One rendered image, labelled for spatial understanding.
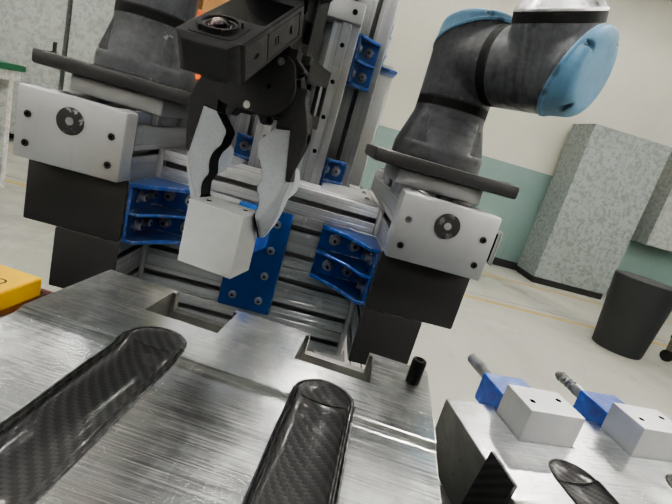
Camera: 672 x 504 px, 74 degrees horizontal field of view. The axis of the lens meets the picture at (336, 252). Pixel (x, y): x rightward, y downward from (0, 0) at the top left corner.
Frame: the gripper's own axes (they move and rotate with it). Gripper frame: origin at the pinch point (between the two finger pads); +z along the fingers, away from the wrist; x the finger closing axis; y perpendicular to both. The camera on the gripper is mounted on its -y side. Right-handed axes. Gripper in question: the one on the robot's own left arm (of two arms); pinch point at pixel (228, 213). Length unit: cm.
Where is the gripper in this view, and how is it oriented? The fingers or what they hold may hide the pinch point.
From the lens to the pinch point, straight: 39.0
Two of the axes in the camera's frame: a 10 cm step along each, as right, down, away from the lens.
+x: -9.3, -3.2, 1.9
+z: -2.7, 9.3, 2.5
